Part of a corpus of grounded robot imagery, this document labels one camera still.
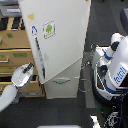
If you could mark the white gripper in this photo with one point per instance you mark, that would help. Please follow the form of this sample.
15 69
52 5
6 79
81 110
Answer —
22 76

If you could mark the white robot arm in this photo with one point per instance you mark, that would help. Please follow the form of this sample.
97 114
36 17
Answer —
8 96

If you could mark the white fridge bottom drawer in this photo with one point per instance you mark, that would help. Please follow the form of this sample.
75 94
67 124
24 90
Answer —
62 87

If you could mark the wooden drawer cabinet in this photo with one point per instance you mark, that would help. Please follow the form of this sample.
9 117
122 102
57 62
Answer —
15 49

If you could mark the green android sticker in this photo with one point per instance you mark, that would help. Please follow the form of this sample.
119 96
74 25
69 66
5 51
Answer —
49 29

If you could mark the yellow sticky note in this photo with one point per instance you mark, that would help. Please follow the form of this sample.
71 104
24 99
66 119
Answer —
30 17

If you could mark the grey box on shelf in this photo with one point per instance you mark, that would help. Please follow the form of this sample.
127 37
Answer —
10 11

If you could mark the white blue robot body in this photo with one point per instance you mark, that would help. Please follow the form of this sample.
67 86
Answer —
110 70

